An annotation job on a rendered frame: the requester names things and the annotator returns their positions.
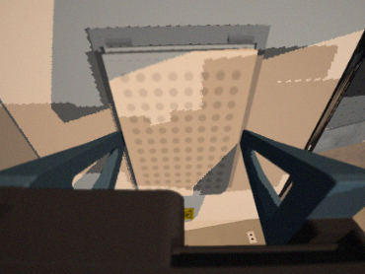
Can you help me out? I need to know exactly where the beige benchtop instrument with black keypad panel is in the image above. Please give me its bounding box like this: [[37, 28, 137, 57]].
[[0, 0, 365, 222]]

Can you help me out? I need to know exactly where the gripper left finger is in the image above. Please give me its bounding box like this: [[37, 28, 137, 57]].
[[0, 130, 125, 189]]

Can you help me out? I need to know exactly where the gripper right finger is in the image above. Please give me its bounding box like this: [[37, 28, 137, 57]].
[[240, 129, 365, 244]]

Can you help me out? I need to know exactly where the grey perforated base plate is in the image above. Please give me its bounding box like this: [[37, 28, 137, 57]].
[[324, 58, 365, 132]]

